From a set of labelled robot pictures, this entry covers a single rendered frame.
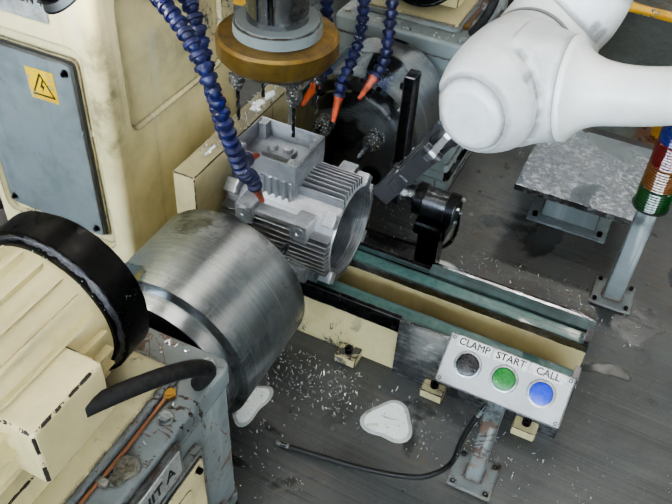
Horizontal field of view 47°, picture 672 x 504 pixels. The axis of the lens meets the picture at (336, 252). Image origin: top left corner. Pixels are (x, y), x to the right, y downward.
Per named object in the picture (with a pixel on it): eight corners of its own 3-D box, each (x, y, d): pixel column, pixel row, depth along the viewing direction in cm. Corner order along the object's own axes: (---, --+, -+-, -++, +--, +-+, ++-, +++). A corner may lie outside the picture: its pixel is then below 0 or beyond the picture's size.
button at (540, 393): (525, 400, 101) (525, 400, 99) (533, 378, 101) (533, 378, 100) (548, 409, 100) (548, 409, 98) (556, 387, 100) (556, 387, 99)
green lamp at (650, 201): (629, 209, 135) (638, 188, 132) (635, 190, 139) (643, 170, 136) (665, 220, 133) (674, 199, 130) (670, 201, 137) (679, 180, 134)
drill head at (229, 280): (33, 456, 106) (-13, 336, 89) (184, 289, 131) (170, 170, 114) (186, 535, 99) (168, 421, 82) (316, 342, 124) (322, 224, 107)
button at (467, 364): (453, 371, 104) (452, 371, 102) (461, 350, 104) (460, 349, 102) (474, 379, 103) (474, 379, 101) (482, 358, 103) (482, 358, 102)
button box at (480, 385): (437, 380, 108) (432, 379, 103) (455, 333, 109) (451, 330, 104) (557, 429, 103) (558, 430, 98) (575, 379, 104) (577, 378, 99)
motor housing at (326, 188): (221, 264, 135) (215, 177, 122) (275, 204, 148) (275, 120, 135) (322, 305, 129) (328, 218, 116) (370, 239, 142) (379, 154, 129)
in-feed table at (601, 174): (503, 227, 165) (514, 183, 157) (536, 161, 183) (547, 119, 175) (615, 264, 158) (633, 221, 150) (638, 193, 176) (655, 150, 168)
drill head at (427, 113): (271, 193, 151) (270, 80, 134) (358, 97, 179) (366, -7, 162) (388, 234, 144) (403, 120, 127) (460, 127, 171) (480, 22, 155)
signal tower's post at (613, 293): (587, 301, 150) (659, 118, 121) (595, 276, 155) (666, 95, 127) (628, 316, 147) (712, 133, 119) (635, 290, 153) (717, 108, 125)
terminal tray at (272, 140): (230, 182, 127) (228, 146, 123) (263, 149, 135) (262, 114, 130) (294, 205, 124) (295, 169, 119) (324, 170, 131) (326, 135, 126)
